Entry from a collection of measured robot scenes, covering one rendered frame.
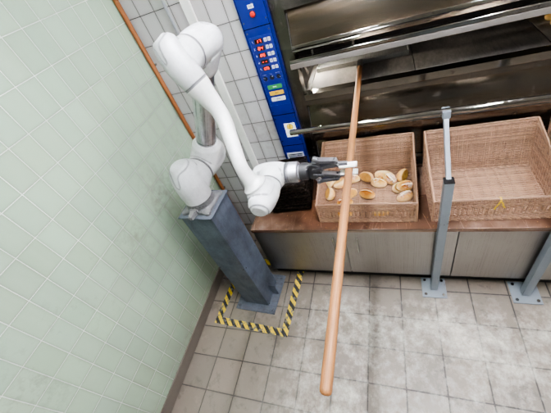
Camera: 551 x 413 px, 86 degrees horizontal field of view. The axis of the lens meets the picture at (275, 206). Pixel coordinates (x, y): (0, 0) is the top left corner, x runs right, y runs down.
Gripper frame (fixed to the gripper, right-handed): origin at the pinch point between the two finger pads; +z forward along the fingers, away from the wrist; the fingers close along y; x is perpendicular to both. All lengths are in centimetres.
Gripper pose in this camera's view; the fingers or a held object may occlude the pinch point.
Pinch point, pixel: (348, 168)
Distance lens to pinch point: 122.3
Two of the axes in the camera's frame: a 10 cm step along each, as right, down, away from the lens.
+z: 9.3, -0.3, -3.7
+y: 2.9, 6.8, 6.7
